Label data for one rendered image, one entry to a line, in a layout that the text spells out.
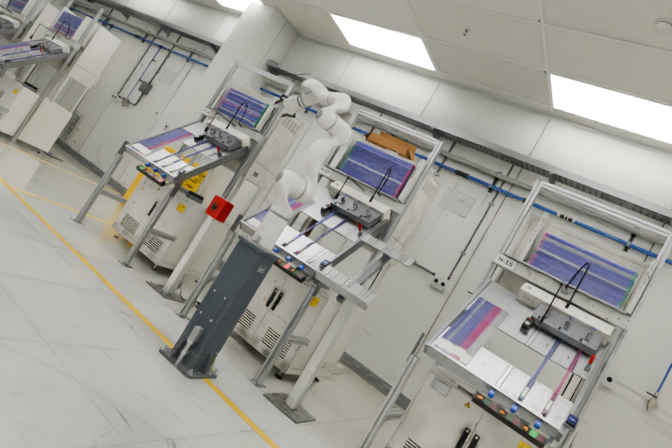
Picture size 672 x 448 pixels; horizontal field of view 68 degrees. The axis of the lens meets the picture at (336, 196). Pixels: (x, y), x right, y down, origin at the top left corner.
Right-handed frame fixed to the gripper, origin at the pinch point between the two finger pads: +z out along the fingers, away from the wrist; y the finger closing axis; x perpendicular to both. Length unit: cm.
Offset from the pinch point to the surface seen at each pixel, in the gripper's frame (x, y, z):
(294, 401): -123, 120, 15
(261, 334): -73, 116, 52
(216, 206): -10, 49, 76
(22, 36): 311, -118, 451
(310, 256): -56, 76, 0
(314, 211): -10, 73, 8
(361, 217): -17, 83, -25
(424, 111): 214, 123, -43
